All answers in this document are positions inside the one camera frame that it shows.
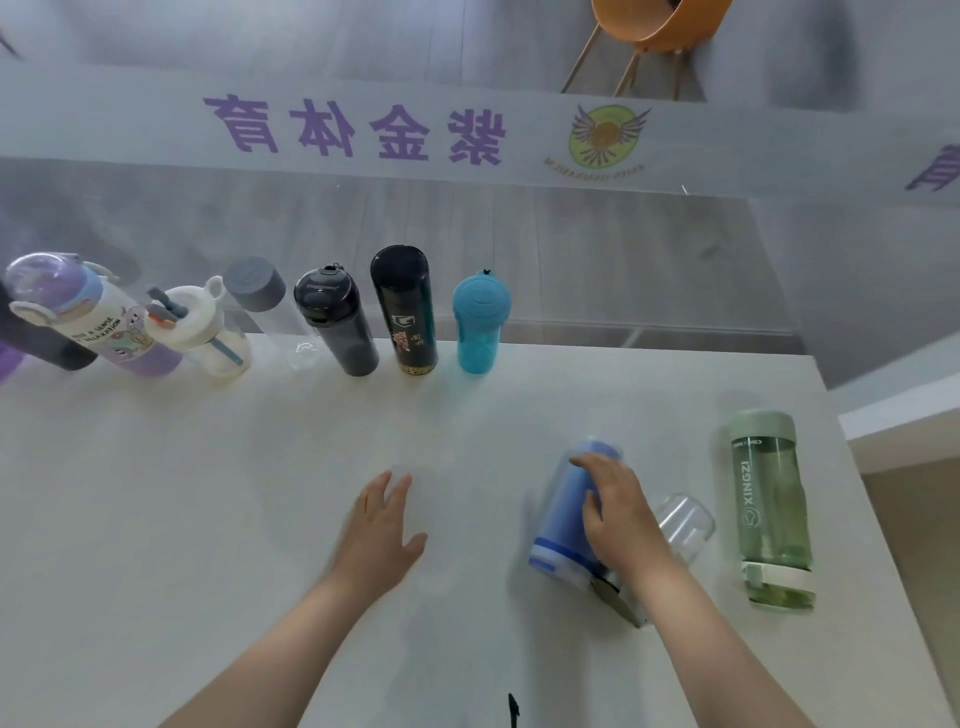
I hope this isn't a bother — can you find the person's right hand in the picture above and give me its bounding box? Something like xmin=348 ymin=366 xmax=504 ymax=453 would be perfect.
xmin=568 ymin=452 xmax=676 ymax=594

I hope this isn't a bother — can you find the clear cup with cream lid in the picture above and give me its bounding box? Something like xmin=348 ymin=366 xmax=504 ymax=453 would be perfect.
xmin=143 ymin=275 xmax=253 ymax=380

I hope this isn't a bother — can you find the orange chair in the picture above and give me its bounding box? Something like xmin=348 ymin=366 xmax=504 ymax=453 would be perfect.
xmin=560 ymin=0 xmax=736 ymax=103

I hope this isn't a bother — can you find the dark grey flip-top bottle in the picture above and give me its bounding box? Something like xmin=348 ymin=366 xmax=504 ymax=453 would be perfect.
xmin=0 ymin=281 xmax=99 ymax=373

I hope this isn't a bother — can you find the clear bottle with beige lid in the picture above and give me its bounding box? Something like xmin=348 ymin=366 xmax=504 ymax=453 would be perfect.
xmin=588 ymin=493 xmax=718 ymax=630

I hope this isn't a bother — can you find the lavender bottle with white lid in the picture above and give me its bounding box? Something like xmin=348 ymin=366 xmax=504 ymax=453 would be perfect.
xmin=528 ymin=437 xmax=624 ymax=590

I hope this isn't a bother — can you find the frosted band with purple print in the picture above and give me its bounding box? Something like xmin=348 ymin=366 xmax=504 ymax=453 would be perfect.
xmin=0 ymin=59 xmax=960 ymax=211

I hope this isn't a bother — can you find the white table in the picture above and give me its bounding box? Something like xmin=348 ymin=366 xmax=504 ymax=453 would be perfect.
xmin=0 ymin=333 xmax=954 ymax=728

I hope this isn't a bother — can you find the teal plastic bottle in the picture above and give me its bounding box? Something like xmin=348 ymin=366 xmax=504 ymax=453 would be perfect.
xmin=451 ymin=268 xmax=514 ymax=376

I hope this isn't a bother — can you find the tall black thermos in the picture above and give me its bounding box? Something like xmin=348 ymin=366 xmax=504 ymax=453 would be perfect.
xmin=369 ymin=245 xmax=439 ymax=376

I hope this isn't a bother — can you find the purple-lid printed white bottle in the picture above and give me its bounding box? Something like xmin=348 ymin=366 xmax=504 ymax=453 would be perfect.
xmin=3 ymin=252 xmax=184 ymax=378

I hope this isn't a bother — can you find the black bottle with strap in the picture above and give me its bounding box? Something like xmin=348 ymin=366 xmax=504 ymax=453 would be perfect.
xmin=293 ymin=263 xmax=381 ymax=378

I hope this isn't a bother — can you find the clear bottle with grey cap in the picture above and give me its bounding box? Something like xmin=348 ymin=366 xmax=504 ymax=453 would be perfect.
xmin=222 ymin=255 xmax=328 ymax=374

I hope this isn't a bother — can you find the person's right forearm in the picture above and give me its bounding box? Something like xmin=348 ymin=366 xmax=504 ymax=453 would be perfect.
xmin=637 ymin=562 xmax=815 ymax=728

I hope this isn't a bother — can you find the person's left forearm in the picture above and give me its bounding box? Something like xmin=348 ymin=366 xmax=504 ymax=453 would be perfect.
xmin=157 ymin=573 xmax=384 ymax=728

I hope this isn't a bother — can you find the green Xingzi bottle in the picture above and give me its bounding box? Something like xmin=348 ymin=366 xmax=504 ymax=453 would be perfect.
xmin=728 ymin=408 xmax=817 ymax=610

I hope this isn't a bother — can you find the person's left hand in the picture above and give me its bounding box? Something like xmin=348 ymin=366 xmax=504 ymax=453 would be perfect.
xmin=327 ymin=470 xmax=429 ymax=601

